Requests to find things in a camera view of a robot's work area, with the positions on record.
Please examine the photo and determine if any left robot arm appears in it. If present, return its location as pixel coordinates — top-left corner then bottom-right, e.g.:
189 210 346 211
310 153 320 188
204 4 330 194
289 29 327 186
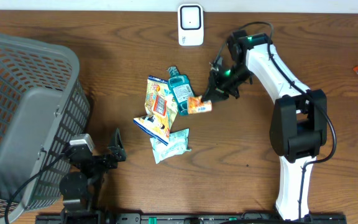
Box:
59 129 127 223

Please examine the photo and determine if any mint green wipes pack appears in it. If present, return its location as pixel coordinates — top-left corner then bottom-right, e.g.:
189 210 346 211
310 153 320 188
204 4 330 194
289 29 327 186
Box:
150 128 191 164

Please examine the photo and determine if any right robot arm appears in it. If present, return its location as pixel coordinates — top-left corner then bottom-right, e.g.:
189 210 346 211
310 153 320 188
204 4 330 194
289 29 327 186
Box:
201 30 327 221

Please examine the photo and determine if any small orange snack pack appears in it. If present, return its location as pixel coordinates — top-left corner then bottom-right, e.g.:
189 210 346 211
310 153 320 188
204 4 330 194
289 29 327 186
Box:
187 96 212 114

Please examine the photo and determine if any yellow snack chip bag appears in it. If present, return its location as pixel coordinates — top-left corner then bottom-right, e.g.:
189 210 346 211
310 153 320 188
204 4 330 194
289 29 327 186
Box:
133 75 178 145

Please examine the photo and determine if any grey plastic mesh basket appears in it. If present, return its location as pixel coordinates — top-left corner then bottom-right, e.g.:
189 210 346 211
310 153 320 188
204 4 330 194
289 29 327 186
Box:
0 34 90 223

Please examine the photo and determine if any blue mouthwash bottle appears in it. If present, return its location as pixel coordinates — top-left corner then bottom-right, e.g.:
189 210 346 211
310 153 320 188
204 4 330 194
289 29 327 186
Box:
167 66 195 116

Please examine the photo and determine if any white barcode scanner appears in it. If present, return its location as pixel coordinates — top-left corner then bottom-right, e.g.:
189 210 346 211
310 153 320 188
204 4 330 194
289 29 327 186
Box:
177 3 204 46

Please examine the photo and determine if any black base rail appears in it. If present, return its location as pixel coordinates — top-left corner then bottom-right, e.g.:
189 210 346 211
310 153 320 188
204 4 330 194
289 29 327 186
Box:
35 212 347 224

